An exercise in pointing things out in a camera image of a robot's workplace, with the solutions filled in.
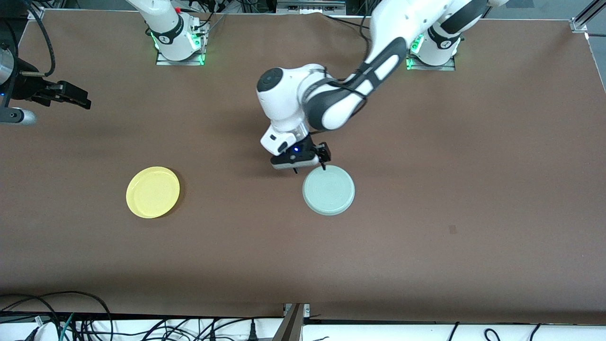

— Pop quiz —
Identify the yellow round plate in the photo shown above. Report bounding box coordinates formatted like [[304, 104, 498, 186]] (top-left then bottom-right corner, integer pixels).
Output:
[[126, 166, 181, 219]]

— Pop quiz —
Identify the black cable on table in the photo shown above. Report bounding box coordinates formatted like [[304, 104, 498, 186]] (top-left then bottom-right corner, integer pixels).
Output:
[[324, 13, 371, 30]]

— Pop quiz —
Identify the white power strip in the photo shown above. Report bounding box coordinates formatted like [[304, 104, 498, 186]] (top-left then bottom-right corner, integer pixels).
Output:
[[26, 322, 60, 341]]

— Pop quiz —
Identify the green network cable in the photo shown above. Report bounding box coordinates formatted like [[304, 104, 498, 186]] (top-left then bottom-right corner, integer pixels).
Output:
[[59, 313, 76, 341]]

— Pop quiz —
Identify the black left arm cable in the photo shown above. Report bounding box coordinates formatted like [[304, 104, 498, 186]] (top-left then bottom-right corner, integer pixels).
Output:
[[324, 17, 374, 102]]

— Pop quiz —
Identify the pale green round plate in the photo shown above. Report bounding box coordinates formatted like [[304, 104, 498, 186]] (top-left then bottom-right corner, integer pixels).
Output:
[[303, 165, 356, 216]]

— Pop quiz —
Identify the white lower shelf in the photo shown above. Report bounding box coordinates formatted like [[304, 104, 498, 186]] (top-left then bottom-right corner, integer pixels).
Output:
[[0, 316, 606, 341]]

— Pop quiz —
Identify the grey aluminium profile post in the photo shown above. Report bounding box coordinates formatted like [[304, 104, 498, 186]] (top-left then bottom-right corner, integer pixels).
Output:
[[272, 303, 311, 341]]

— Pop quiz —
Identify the black looping floor cable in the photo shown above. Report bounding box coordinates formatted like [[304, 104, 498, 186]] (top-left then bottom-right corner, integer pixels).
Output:
[[0, 291, 114, 341]]

